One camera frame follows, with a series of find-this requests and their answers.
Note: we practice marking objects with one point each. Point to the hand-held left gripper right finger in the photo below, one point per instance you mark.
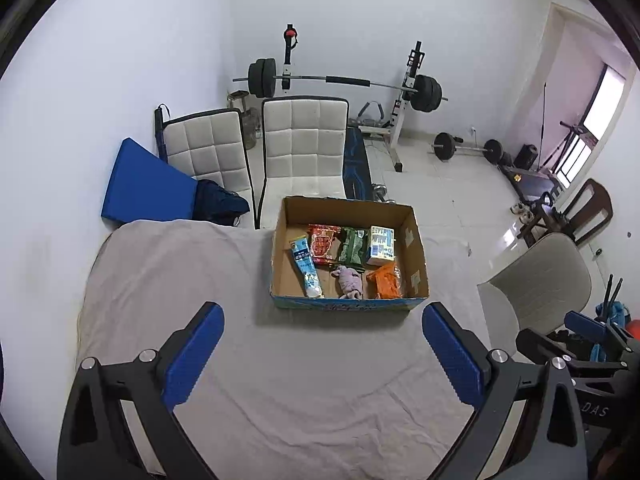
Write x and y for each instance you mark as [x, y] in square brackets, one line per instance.
[452, 355]

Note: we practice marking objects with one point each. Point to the black speaker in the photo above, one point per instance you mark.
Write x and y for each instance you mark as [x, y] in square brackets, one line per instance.
[525, 156]

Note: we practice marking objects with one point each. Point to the red snack packet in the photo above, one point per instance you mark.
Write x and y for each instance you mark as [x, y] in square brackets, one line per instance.
[322, 245]

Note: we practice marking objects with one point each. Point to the cardboard box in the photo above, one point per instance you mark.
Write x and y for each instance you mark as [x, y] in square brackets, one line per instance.
[410, 240]

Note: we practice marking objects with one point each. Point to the brown wooden chair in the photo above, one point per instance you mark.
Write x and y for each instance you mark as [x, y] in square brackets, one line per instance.
[595, 210]

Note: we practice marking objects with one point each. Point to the grey purple plush toy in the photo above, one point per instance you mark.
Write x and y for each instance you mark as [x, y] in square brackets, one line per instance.
[347, 280]

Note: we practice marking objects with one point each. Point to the green snack packet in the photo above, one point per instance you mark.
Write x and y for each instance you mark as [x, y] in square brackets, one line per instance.
[352, 247]

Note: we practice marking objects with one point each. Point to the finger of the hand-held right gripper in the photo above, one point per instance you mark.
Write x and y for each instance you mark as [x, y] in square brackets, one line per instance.
[560, 347]
[585, 325]

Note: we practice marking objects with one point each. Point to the light blue bag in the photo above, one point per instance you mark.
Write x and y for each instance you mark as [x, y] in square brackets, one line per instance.
[617, 312]

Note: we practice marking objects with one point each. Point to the white padded chair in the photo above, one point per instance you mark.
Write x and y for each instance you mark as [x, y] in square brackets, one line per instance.
[300, 140]
[210, 145]

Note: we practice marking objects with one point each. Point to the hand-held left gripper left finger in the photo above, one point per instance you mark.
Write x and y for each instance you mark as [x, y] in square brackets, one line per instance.
[195, 355]

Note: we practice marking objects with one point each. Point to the orange snack packet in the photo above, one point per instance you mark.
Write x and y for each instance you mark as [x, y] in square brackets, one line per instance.
[382, 282]

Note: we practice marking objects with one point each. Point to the chrome dumbbell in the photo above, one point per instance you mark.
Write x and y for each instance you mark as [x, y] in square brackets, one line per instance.
[380, 191]

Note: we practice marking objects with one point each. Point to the blue foam mat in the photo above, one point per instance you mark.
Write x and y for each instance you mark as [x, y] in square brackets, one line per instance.
[145, 185]

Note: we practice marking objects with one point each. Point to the brown black treadmill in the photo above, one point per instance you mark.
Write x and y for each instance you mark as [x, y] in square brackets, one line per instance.
[530, 180]

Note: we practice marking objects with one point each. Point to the dark narrow bag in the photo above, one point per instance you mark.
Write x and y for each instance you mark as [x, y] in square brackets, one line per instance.
[160, 130]

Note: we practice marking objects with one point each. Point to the black blue bench pad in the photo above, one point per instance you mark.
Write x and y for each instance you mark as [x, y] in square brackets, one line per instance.
[356, 165]

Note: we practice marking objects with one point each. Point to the long blue snack packet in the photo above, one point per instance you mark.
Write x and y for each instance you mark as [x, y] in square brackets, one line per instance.
[306, 267]

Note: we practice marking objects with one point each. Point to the window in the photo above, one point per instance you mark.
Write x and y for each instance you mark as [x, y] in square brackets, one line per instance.
[602, 105]

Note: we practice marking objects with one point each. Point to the black antennas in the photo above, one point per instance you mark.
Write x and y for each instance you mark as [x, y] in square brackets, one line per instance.
[614, 295]

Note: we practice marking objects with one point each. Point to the white and blue carton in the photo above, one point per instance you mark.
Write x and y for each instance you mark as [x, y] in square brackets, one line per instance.
[380, 245]

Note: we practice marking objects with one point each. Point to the dark blue bag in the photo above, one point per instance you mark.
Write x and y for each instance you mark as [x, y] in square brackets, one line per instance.
[220, 205]

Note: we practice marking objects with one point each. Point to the grey plastic chair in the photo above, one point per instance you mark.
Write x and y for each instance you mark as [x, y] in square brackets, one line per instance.
[540, 280]

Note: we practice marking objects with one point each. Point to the large black barbell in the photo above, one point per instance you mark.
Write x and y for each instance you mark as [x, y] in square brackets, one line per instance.
[345, 80]

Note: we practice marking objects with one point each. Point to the white shoe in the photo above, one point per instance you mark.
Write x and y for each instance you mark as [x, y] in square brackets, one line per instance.
[526, 216]
[516, 208]

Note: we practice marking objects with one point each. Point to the white squat rack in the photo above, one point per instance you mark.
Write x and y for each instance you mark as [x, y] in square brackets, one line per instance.
[412, 67]

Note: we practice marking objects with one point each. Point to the grey metal weights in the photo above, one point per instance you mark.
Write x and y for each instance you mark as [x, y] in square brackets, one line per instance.
[247, 120]

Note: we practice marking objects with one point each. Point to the grey table cloth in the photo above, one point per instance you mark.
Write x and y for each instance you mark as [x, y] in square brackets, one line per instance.
[300, 385]

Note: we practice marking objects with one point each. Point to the small black barbell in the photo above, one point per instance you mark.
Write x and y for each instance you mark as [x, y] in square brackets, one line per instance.
[444, 146]

